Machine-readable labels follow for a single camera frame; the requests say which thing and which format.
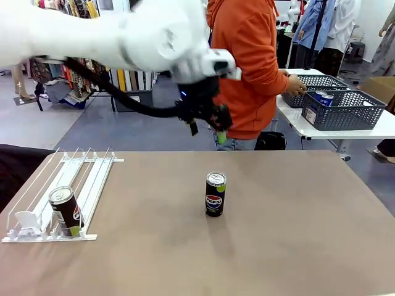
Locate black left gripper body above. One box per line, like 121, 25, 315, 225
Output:
175, 76, 222, 123

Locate black Pepsi can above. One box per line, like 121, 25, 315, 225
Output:
205, 171, 228, 218
48, 186, 85, 238

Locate person's right forearm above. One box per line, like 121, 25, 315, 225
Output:
265, 60, 293, 97

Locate person's right hand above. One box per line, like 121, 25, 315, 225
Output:
285, 73, 307, 98

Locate black bag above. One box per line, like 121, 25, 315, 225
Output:
254, 131, 288, 151

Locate grey storage bin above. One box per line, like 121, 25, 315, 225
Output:
114, 88, 154, 112

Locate person in orange hoodie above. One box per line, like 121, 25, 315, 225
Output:
206, 0, 293, 152

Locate striped panels stack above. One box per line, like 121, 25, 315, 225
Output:
109, 68, 155, 93

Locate white side table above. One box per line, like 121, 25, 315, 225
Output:
275, 68, 395, 154

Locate grey plastic basket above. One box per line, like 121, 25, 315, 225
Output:
281, 74, 351, 109
301, 89, 388, 131

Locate rack of patterned fabrics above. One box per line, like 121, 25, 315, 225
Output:
29, 0, 109, 107

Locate person in blue coat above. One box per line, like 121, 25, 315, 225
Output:
292, 0, 336, 70

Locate black stand pole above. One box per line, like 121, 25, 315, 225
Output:
304, 0, 328, 71

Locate dark step stool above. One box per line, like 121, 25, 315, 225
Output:
349, 41, 367, 65

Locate cardboard box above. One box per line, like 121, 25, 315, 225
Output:
360, 76, 395, 106

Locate bystander's shoe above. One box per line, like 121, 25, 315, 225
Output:
366, 138, 395, 165

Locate mannequin legs on base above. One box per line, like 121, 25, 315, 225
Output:
11, 63, 37, 104

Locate mannequin in grey garment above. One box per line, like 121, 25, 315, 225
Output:
368, 0, 395, 78

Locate black chair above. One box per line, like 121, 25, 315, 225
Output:
0, 144, 56, 214

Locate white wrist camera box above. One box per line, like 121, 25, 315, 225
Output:
212, 49, 243, 81

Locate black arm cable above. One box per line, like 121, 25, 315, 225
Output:
63, 57, 186, 119

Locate white wire can dispenser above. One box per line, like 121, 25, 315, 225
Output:
1, 147, 125, 244

